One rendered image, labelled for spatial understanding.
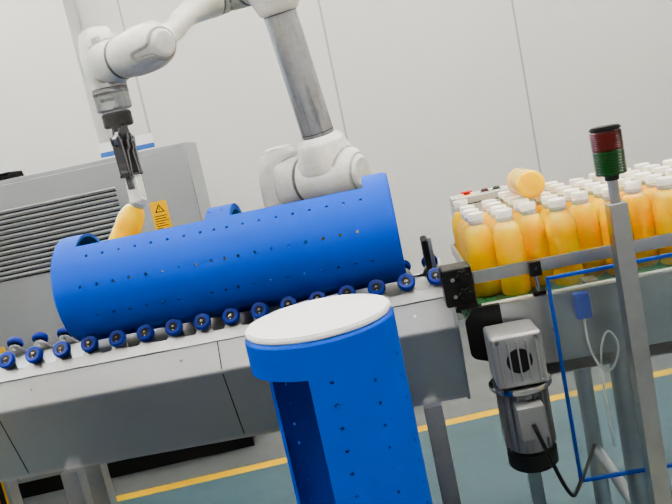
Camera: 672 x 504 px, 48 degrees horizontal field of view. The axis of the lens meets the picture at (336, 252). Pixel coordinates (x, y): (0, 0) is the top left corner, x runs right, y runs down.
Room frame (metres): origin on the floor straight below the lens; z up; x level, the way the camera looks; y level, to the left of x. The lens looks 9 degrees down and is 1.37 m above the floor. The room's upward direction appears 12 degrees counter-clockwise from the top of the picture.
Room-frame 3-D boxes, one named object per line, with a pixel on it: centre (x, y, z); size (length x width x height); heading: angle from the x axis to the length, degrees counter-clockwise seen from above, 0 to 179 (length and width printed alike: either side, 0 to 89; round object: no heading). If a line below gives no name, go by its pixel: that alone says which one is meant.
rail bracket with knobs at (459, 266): (1.73, -0.26, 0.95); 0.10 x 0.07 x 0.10; 176
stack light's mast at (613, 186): (1.55, -0.59, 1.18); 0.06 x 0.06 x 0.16
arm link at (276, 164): (2.50, 0.11, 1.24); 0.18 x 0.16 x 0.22; 52
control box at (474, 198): (2.21, -0.46, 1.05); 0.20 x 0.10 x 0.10; 86
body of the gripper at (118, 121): (1.98, 0.48, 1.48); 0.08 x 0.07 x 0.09; 176
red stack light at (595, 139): (1.55, -0.59, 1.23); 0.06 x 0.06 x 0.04
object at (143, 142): (3.57, 0.84, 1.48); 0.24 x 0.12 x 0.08; 101
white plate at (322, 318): (1.39, 0.06, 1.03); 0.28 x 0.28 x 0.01
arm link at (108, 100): (1.98, 0.48, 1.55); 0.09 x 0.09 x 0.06
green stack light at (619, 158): (1.55, -0.59, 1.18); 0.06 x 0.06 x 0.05
